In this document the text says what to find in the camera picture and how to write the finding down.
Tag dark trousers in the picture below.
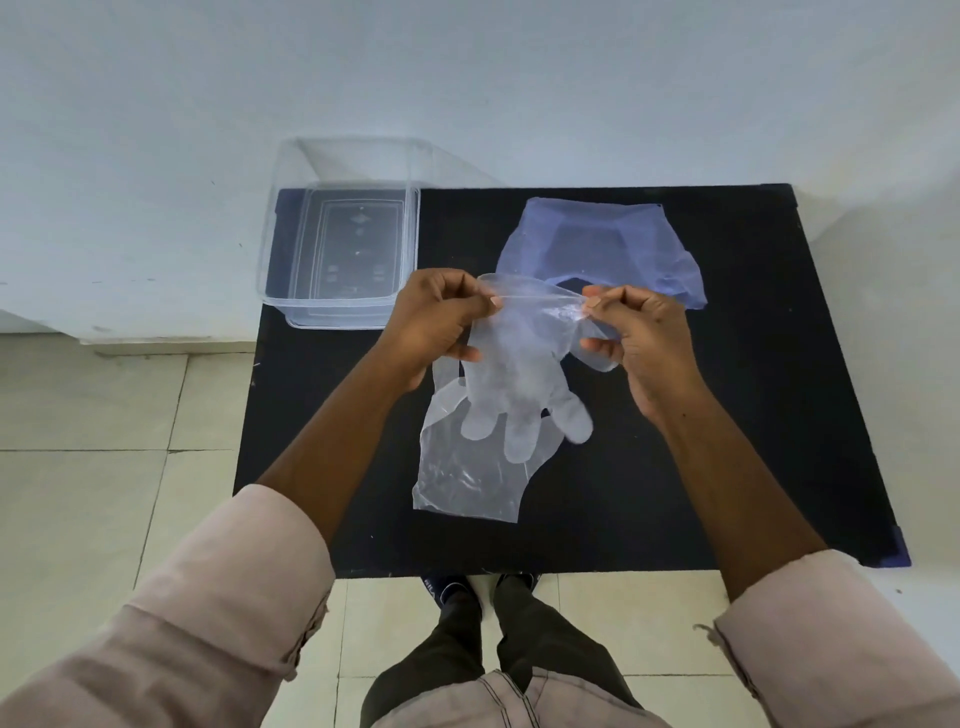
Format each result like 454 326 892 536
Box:
360 573 646 728

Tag person's left forearm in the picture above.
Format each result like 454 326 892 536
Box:
255 348 423 552

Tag clear plastic glove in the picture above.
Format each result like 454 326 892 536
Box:
459 272 624 464
411 358 562 524

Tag person's right forearm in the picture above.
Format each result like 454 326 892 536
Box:
648 386 830 605

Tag person's right hand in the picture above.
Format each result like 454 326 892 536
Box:
581 283 711 430

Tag blue plastic cap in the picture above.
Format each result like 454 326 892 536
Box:
496 196 708 310

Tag clear plastic container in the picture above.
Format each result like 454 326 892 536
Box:
256 136 438 331

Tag pale pink shirt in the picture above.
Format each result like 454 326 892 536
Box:
0 483 960 728

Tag person's left hand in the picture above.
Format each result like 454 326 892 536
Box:
378 268 505 395

